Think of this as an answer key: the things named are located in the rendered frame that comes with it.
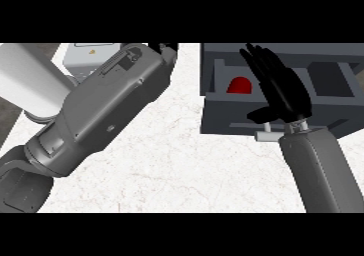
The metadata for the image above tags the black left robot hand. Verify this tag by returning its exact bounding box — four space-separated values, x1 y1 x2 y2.
146 43 180 53

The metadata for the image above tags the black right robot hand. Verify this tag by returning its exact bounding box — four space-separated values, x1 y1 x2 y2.
237 43 313 125

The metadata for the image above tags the red can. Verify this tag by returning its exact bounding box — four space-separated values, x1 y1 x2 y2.
224 76 254 95

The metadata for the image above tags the dark grey open drawer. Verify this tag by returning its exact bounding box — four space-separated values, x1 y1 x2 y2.
198 43 364 101

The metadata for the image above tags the dark grey drawer front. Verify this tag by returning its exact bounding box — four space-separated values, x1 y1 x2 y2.
199 95 364 140

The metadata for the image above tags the pale grey appliance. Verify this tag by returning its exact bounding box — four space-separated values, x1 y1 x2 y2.
62 43 122 84

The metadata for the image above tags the white cylinder roll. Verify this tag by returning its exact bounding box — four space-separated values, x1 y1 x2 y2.
0 43 77 123

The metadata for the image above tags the white drawer handle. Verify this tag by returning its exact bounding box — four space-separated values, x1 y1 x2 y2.
254 121 285 143

